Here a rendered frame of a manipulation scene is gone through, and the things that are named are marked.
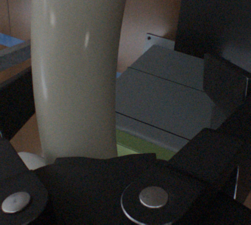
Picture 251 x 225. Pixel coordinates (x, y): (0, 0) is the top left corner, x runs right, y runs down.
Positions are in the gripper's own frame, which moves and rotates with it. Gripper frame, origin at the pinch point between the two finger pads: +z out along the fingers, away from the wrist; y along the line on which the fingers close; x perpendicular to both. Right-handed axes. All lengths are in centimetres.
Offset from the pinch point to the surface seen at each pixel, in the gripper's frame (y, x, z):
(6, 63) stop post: -68, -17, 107
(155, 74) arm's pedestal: 10, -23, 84
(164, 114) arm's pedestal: 10, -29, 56
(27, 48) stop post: -61, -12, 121
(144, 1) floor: 9, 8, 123
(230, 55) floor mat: 52, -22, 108
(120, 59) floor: -8, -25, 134
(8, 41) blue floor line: -96, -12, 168
